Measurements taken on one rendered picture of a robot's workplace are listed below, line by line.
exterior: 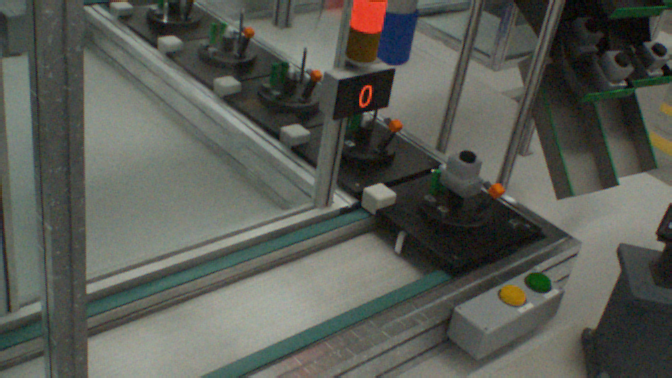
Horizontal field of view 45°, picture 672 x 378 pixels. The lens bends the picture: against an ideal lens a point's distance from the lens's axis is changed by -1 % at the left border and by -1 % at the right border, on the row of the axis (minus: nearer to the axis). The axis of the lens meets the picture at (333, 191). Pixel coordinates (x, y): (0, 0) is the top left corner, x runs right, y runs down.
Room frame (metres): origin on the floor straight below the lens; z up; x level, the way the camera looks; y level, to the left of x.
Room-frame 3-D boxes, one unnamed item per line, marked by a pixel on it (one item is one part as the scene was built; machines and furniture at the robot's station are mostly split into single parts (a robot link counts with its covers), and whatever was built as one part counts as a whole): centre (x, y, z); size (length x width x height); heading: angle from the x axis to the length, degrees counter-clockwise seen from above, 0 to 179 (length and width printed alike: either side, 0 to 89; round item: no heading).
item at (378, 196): (1.26, -0.08, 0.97); 0.05 x 0.05 x 0.04; 46
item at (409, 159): (1.44, -0.04, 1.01); 0.24 x 0.24 x 0.13; 46
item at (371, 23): (1.21, 0.00, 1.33); 0.05 x 0.05 x 0.05
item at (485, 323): (1.05, -0.31, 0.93); 0.21 x 0.07 x 0.06; 136
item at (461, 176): (1.27, -0.21, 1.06); 0.08 x 0.04 x 0.07; 45
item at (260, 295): (1.07, 0.01, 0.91); 0.84 x 0.28 x 0.10; 136
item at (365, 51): (1.21, 0.00, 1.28); 0.05 x 0.05 x 0.05
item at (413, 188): (1.26, -0.22, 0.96); 0.24 x 0.24 x 0.02; 46
